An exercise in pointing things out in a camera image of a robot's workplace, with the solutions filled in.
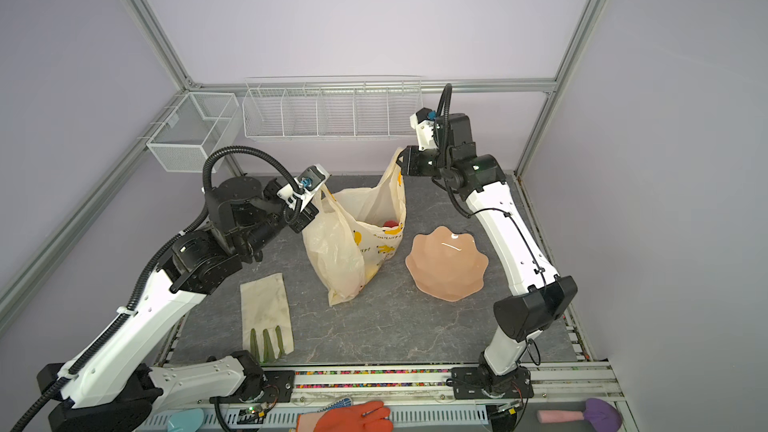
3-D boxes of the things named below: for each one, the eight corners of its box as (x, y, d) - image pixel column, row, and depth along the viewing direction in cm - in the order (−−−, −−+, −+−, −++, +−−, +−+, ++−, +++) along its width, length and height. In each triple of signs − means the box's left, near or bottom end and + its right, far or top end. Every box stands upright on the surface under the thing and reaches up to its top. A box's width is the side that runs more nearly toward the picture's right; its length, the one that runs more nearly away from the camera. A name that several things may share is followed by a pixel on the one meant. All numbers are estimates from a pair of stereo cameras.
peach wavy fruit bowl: (407, 305, 89) (408, 298, 84) (405, 236, 104) (406, 227, 100) (490, 305, 89) (495, 298, 84) (476, 236, 104) (479, 227, 100)
